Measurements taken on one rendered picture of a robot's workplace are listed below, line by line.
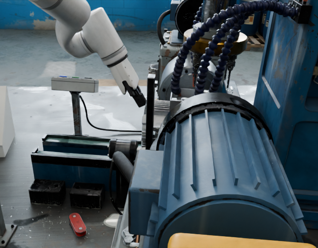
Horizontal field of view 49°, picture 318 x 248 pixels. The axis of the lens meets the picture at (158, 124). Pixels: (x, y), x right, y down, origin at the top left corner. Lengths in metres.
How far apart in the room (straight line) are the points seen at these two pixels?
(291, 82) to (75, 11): 0.56
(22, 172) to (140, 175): 0.97
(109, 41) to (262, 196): 0.80
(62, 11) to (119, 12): 5.69
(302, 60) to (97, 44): 0.57
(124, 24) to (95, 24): 5.57
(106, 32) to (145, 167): 0.69
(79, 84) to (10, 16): 5.51
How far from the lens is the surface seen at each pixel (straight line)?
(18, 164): 1.42
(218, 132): 0.46
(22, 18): 6.80
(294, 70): 0.92
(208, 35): 0.97
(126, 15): 6.60
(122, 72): 1.09
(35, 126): 1.66
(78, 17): 0.95
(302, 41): 0.90
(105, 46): 1.08
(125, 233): 0.57
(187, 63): 1.31
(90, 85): 1.37
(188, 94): 1.14
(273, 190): 0.39
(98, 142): 1.26
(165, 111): 1.07
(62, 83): 1.40
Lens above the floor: 1.58
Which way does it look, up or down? 28 degrees down
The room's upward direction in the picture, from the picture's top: 3 degrees clockwise
